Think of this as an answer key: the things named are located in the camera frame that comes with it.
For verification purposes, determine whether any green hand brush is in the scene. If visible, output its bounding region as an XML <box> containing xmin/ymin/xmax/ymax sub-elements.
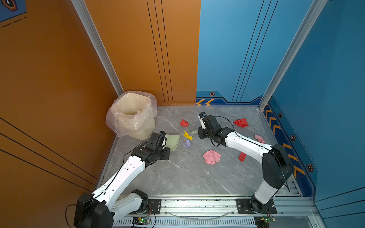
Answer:
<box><xmin>189</xmin><ymin>130</ymin><xmax>198</xmax><ymax>135</ymax></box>

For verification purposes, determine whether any green dustpan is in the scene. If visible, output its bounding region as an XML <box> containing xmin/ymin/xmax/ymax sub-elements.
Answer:
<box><xmin>165</xmin><ymin>135</ymin><xmax>181</xmax><ymax>152</ymax></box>

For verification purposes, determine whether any yellow paper scrap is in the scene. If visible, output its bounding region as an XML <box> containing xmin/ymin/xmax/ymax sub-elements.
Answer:
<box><xmin>183</xmin><ymin>131</ymin><xmax>193</xmax><ymax>140</ymax></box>

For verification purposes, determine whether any large pink paper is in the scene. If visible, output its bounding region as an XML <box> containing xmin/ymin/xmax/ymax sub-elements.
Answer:
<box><xmin>203</xmin><ymin>150</ymin><xmax>221</xmax><ymax>165</ymax></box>

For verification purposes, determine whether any lilac paper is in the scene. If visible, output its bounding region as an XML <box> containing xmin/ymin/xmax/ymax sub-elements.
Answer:
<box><xmin>183</xmin><ymin>140</ymin><xmax>192</xmax><ymax>148</ymax></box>

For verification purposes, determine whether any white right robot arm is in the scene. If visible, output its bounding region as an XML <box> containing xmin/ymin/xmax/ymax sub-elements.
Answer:
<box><xmin>198</xmin><ymin>112</ymin><xmax>294</xmax><ymax>214</ymax></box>

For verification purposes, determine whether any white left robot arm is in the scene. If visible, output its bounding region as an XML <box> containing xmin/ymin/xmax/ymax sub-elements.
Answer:
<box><xmin>72</xmin><ymin>131</ymin><xmax>170</xmax><ymax>228</ymax></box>

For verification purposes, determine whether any small red crumpled paper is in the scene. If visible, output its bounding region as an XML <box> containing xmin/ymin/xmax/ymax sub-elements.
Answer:
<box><xmin>180</xmin><ymin>119</ymin><xmax>189</xmax><ymax>127</ymax></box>

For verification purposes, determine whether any large red crumpled paper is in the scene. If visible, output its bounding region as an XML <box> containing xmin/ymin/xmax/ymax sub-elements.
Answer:
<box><xmin>233</xmin><ymin>118</ymin><xmax>249</xmax><ymax>128</ymax></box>

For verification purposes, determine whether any small pink crumpled paper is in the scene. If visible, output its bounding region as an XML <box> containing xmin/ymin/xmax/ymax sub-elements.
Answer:
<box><xmin>255</xmin><ymin>135</ymin><xmax>266</xmax><ymax>144</ymax></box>

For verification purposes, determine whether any cream trash bin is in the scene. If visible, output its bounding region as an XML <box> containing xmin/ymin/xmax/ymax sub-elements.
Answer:
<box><xmin>110</xmin><ymin>93</ymin><xmax>156</xmax><ymax>141</ymax></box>

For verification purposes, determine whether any clear plastic bin liner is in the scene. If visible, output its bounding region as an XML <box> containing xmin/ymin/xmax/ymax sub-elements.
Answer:
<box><xmin>105</xmin><ymin>91</ymin><xmax>158</xmax><ymax>137</ymax></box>

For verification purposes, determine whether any left controller board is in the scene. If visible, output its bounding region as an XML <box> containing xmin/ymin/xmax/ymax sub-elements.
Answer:
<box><xmin>131</xmin><ymin>217</ymin><xmax>151</xmax><ymax>228</ymax></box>

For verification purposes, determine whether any controller board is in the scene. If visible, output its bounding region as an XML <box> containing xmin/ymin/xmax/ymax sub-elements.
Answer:
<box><xmin>131</xmin><ymin>217</ymin><xmax>151</xmax><ymax>228</ymax></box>
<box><xmin>254</xmin><ymin>217</ymin><xmax>276</xmax><ymax>228</ymax></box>

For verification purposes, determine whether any right controller board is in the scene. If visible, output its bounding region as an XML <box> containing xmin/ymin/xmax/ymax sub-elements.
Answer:
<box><xmin>254</xmin><ymin>217</ymin><xmax>276</xmax><ymax>228</ymax></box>

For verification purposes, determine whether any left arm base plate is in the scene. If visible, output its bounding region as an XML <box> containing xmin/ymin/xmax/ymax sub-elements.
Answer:
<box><xmin>129</xmin><ymin>199</ymin><xmax>162</xmax><ymax>215</ymax></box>

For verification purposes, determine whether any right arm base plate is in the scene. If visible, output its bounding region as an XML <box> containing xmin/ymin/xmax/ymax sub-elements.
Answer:
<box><xmin>236</xmin><ymin>198</ymin><xmax>277</xmax><ymax>214</ymax></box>

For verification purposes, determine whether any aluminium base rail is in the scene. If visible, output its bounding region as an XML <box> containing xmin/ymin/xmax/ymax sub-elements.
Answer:
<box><xmin>111</xmin><ymin>196</ymin><xmax>325</xmax><ymax>228</ymax></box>

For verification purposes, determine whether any aluminium corner post right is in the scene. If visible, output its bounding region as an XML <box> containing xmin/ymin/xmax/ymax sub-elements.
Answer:
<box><xmin>258</xmin><ymin>0</ymin><xmax>327</xmax><ymax>112</ymax></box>

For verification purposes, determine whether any aluminium corner post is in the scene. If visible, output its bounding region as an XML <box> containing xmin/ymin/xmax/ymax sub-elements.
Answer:
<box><xmin>258</xmin><ymin>0</ymin><xmax>327</xmax><ymax>112</ymax></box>
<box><xmin>71</xmin><ymin>0</ymin><xmax>124</xmax><ymax>96</ymax></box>

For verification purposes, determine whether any aluminium corner post left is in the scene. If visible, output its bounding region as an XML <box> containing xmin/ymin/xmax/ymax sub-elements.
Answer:
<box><xmin>71</xmin><ymin>0</ymin><xmax>124</xmax><ymax>96</ymax></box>

